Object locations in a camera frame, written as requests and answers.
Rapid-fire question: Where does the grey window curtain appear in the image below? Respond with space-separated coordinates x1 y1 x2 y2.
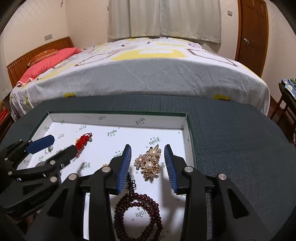
108 0 221 44

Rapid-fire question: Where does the white jade bangle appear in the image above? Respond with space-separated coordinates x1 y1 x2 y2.
36 161 46 167

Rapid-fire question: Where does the dark red bead bracelet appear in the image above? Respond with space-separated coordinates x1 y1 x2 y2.
113 172 164 241

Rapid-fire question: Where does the brown wooden door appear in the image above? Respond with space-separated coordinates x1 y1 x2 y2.
235 0 268 77

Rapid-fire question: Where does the orange patterned pillow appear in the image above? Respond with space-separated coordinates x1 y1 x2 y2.
27 49 58 67

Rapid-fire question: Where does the green white tray box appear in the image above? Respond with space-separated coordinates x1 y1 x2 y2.
18 112 197 240

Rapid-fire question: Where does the dark wooden nightstand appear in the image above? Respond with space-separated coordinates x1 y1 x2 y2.
0 112 15 143

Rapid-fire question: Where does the gold pearl brooch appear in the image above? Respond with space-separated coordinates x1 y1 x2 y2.
133 144 162 181

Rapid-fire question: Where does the wooden chair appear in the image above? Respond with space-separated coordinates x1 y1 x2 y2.
268 83 295 144

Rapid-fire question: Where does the red box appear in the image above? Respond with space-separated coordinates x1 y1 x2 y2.
0 101 9 121

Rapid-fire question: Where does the pile of clothes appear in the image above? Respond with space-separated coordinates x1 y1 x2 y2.
281 78 296 99

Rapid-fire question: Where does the dark green tablecloth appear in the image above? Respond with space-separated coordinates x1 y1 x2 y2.
1 94 295 240

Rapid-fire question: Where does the pink pillow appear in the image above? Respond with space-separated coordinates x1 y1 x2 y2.
16 47 82 87

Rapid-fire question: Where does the wall socket above headboard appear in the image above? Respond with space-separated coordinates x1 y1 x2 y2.
44 34 53 41

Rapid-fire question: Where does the bed with patterned sheet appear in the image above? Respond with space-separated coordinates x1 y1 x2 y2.
9 37 270 120

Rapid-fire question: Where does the wooden headboard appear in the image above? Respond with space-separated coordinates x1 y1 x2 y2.
6 36 75 88

